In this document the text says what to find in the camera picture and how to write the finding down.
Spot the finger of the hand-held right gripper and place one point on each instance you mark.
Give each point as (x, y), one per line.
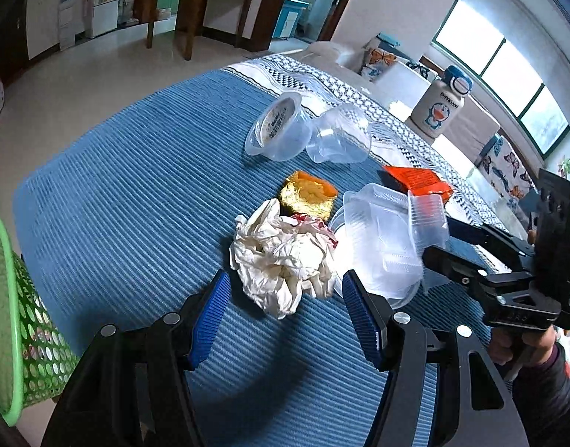
(489, 237)
(457, 267)

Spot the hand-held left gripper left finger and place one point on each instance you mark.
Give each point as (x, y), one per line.
(212, 316)

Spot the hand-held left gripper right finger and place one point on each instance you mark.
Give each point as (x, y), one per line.
(361, 316)

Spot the clear round plastic bowl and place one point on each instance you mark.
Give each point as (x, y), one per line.
(401, 296)

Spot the small clear square cups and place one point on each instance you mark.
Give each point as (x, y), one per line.
(426, 223)

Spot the clear rectangular plastic container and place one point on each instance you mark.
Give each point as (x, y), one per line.
(378, 237)

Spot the white paper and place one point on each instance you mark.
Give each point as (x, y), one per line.
(275, 260)

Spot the orange packet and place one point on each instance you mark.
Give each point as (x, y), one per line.
(419, 179)

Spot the gold foil wrapper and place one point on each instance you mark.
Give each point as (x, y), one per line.
(308, 195)

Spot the clear plastic cup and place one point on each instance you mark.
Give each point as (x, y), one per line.
(340, 135)

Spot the clear cup with printed lid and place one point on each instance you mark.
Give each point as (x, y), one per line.
(280, 125)

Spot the green plastic basket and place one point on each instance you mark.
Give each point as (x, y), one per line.
(5, 288)

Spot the person's right forearm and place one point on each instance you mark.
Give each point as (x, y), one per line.
(545, 400)

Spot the person's right hand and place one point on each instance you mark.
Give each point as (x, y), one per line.
(543, 349)

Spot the butterfly print cushion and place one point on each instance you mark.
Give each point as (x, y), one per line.
(378, 63)
(503, 167)

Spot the potted plant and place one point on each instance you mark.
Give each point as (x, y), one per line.
(565, 166)

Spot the beige seat cushion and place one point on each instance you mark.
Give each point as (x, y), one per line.
(471, 123)

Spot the white cartoon bottle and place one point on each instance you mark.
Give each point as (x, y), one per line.
(438, 107)

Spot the blue ribbed blanket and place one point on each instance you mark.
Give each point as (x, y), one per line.
(126, 195)

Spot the white seat cushion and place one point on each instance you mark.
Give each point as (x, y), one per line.
(403, 81)

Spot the window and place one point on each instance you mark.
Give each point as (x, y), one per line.
(499, 56)

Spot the teal plastic box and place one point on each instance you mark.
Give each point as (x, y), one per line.
(388, 39)

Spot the white patterned tablecloth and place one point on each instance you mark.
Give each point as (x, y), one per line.
(312, 79)

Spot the white pillow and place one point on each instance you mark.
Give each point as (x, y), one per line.
(326, 53)

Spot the teal bathroom cabinet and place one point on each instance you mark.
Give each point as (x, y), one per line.
(287, 18)

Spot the white sack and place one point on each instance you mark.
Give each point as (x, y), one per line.
(126, 7)

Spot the white fridge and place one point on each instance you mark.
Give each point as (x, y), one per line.
(105, 0)

